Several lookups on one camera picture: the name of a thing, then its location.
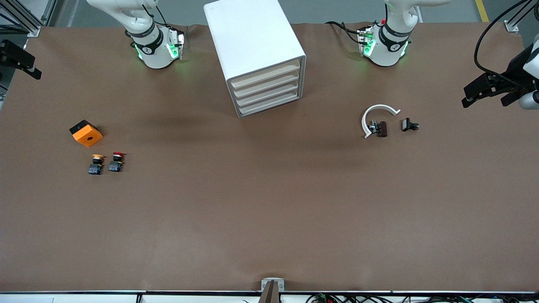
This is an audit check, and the orange black button box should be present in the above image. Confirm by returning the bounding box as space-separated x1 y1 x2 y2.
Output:
69 120 104 148

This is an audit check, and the yellow push button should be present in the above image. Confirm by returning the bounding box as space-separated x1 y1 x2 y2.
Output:
88 154 105 176

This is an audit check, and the red push button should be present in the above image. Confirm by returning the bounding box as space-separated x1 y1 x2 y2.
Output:
109 151 127 173

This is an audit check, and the white drawer cabinet housing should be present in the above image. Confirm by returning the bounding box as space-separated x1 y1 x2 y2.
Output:
204 0 307 118

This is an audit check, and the brown black small component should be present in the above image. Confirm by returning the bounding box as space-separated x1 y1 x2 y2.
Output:
368 120 388 138

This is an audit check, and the brown table mat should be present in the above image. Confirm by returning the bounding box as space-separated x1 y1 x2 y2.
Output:
0 22 539 293

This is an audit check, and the aluminium frame profile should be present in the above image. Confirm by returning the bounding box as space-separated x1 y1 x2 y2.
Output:
0 0 57 38
503 0 539 33

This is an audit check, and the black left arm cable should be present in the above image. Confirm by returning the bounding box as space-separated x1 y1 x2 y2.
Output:
474 0 533 82

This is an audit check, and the white curved plastic ring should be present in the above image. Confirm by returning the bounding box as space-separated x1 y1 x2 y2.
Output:
361 104 401 139

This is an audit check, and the black cable bundle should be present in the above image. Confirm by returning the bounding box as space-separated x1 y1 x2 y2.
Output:
305 292 525 303

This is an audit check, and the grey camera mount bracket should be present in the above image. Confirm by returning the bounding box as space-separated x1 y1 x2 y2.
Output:
261 278 285 292

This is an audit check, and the brown camera stand post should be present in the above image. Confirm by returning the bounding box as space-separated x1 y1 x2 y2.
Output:
258 281 280 303

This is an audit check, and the white table edge rail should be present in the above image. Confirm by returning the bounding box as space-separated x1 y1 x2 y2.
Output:
0 290 539 303

